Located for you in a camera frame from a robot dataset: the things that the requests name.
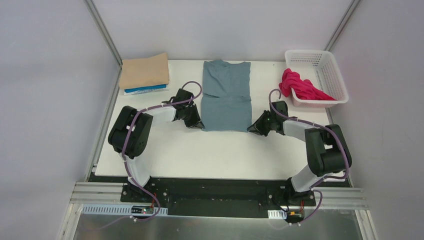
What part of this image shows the pink red t shirt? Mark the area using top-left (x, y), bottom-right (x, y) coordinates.
top-left (278, 68), bottom-right (336, 101)

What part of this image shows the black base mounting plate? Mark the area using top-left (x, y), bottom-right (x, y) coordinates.
top-left (87, 172), bottom-right (352, 219)

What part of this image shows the right controller circuit board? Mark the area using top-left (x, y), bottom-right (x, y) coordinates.
top-left (287, 211), bottom-right (304, 221)

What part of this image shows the controller circuit board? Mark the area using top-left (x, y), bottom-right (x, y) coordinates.
top-left (287, 211), bottom-right (304, 221)
top-left (131, 205), bottom-right (155, 215)

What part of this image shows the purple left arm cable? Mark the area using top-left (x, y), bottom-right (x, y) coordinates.
top-left (120, 81), bottom-right (203, 223)

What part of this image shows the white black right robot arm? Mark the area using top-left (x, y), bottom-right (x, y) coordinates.
top-left (247, 101), bottom-right (352, 205)

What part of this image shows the folded tan t shirt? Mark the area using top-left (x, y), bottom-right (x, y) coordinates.
top-left (119, 52), bottom-right (170, 89)

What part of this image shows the white plastic laundry basket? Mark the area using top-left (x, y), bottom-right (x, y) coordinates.
top-left (284, 49), bottom-right (349, 108)

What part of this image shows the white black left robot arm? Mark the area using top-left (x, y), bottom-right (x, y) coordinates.
top-left (107, 88), bottom-right (205, 203)

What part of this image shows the aluminium front rail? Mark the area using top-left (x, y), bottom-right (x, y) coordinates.
top-left (70, 182), bottom-right (370, 210)

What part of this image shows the left aluminium frame post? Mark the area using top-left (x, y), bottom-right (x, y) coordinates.
top-left (84, 0), bottom-right (123, 67)

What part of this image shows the left controller circuit board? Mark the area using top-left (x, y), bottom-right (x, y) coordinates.
top-left (131, 205), bottom-right (155, 215)

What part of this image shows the folded blue white t shirt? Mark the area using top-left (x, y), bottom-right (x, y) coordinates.
top-left (123, 84), bottom-right (168, 96)

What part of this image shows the right aluminium frame post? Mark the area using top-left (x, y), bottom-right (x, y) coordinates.
top-left (324, 0), bottom-right (362, 52)

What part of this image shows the aluminium frame post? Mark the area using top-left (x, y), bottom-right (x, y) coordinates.
top-left (84, 0), bottom-right (123, 67)
top-left (324, 0), bottom-right (362, 52)

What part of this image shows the grey-blue t shirt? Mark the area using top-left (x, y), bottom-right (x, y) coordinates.
top-left (200, 60), bottom-right (253, 133)

